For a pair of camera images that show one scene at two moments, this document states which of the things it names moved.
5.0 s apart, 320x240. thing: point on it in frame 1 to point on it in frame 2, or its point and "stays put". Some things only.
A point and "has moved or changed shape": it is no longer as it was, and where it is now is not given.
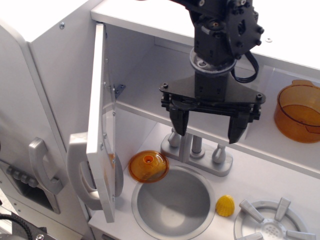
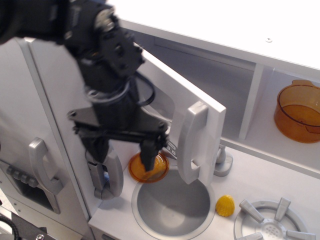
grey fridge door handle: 37,149 stays put
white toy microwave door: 101,152 has moved or changed shape
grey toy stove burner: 267,220 stays put
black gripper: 213,92 to 116,114
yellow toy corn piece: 225,205 stays put
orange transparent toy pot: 297,112 stays put
